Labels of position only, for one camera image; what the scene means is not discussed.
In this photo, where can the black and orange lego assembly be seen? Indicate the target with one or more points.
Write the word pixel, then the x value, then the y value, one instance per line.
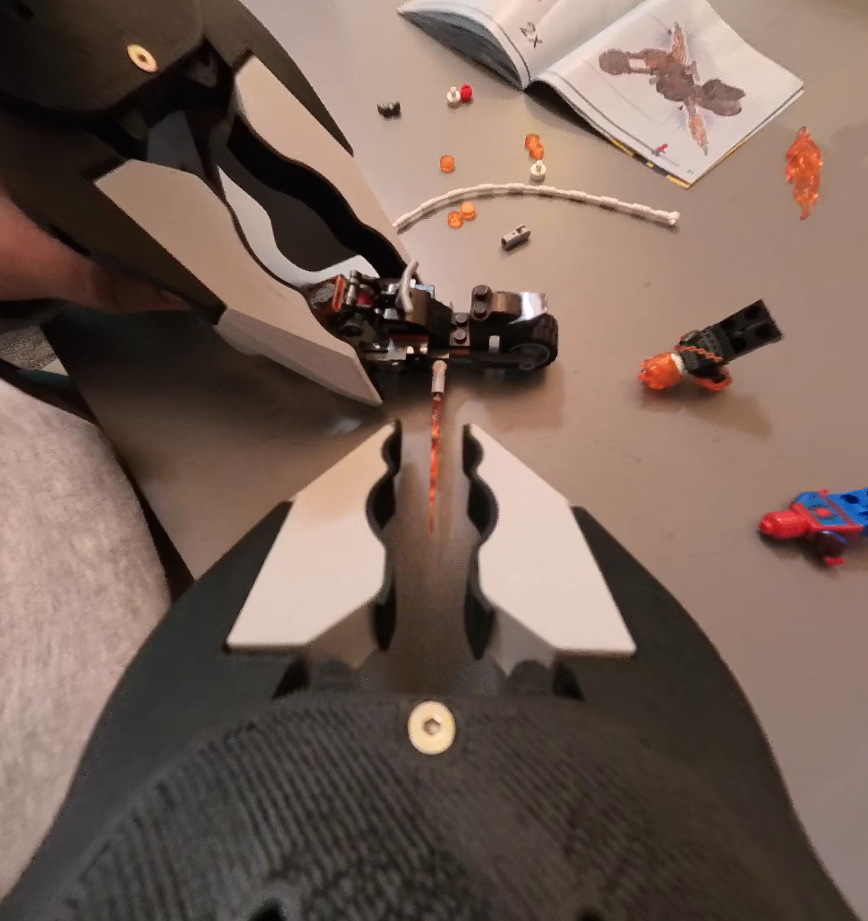
pixel 714 349

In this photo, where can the lego instruction booklet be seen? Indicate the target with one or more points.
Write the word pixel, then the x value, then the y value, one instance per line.
pixel 642 79

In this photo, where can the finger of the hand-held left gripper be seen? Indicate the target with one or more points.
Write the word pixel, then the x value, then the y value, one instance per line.
pixel 261 309
pixel 333 180

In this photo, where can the blue and red lego assembly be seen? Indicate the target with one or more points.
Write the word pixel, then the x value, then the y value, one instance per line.
pixel 829 518

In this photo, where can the black lego motorcycle model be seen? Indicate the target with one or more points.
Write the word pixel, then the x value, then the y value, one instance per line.
pixel 434 316

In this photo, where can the person's left hand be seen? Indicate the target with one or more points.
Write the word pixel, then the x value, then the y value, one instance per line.
pixel 60 273

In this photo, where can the grey zip hoodie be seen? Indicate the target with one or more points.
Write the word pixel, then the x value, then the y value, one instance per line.
pixel 45 611

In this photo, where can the small white lego bar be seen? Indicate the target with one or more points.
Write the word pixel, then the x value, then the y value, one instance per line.
pixel 439 378

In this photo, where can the dark grey lego piece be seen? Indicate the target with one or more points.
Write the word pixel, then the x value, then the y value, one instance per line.
pixel 389 109

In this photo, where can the light grey lego connector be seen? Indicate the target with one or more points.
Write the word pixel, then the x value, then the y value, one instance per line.
pixel 515 236

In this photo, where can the transparent orange lego flame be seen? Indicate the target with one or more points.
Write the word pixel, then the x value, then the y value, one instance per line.
pixel 434 460
pixel 804 169

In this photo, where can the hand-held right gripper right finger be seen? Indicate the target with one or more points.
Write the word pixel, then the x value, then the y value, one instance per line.
pixel 549 583

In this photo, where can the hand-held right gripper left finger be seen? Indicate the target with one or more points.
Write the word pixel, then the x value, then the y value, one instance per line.
pixel 312 575

